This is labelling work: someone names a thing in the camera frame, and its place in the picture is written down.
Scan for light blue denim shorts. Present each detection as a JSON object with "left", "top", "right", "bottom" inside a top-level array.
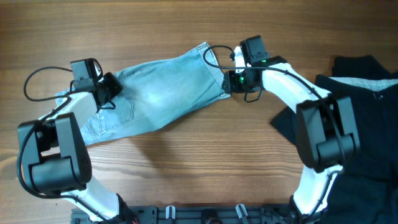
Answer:
[{"left": 54, "top": 41, "right": 231, "bottom": 146}]

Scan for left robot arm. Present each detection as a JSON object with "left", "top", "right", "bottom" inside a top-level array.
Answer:
[{"left": 17, "top": 58, "right": 139, "bottom": 223}]

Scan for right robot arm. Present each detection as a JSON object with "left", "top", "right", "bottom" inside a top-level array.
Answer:
[{"left": 223, "top": 35, "right": 360, "bottom": 223}]

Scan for black garment pile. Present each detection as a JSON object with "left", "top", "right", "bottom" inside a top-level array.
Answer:
[{"left": 269, "top": 55, "right": 398, "bottom": 224}]

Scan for right white rail clip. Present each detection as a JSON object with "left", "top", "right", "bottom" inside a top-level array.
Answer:
[{"left": 235, "top": 203, "right": 248, "bottom": 219}]

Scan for white rail clip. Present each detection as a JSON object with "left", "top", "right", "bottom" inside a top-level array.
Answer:
[
  {"left": 235, "top": 203, "right": 248, "bottom": 219},
  {"left": 165, "top": 205, "right": 176, "bottom": 220}
]

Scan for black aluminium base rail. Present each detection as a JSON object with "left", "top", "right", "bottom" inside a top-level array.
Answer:
[{"left": 70, "top": 203, "right": 296, "bottom": 224}]

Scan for left white rail clip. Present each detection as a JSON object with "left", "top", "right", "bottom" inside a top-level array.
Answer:
[{"left": 165, "top": 205, "right": 176, "bottom": 220}]

